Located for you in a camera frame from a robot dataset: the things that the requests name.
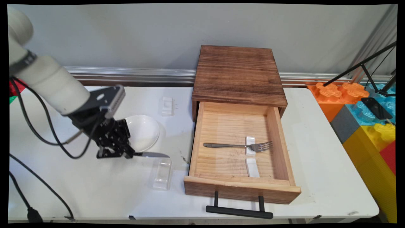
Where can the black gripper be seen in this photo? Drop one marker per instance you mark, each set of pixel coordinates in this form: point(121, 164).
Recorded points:
point(91, 122)

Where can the silver table knife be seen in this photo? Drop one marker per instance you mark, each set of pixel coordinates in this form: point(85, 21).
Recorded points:
point(153, 155)

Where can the red object behind arm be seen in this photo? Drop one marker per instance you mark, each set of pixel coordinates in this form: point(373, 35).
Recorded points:
point(15, 90)

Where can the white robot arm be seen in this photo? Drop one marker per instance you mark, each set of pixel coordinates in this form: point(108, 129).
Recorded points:
point(53, 84)

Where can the green object behind arm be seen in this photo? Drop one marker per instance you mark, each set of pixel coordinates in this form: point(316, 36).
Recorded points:
point(12, 99)

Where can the white round plate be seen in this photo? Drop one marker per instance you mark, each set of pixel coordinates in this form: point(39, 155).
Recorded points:
point(142, 131)

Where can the clear plastic cutlery rest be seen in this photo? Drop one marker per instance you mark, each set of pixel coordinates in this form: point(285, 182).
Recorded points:
point(162, 175)

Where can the white ceramic cutlery rest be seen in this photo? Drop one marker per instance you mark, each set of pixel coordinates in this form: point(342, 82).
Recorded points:
point(167, 106)
point(250, 151)
point(252, 167)

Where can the silver fork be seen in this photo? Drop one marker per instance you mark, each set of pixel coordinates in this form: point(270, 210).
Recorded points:
point(227, 145)

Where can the light wooden drawer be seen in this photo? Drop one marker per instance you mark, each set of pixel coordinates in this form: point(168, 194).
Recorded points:
point(231, 126)

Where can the dark brown wooden cabinet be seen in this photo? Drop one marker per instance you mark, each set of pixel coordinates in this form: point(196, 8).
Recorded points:
point(237, 72)

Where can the orange foam block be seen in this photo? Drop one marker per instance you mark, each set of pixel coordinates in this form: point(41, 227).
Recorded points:
point(330, 95)

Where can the grey foam block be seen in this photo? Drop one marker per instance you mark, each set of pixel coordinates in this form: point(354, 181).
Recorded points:
point(345, 125)

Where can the blue foam block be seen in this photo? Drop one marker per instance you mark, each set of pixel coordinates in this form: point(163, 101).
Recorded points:
point(360, 114)

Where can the black tripod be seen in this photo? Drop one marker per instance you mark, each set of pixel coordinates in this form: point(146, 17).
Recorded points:
point(357, 66)

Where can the black smartphone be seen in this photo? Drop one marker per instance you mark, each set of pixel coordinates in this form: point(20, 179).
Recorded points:
point(376, 108)

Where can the red foam block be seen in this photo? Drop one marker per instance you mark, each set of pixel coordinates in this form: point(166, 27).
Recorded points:
point(388, 156)

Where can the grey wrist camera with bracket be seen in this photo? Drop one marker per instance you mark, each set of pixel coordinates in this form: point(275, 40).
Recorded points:
point(110, 98)

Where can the aluminium wall rail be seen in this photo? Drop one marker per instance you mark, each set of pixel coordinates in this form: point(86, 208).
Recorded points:
point(142, 76)

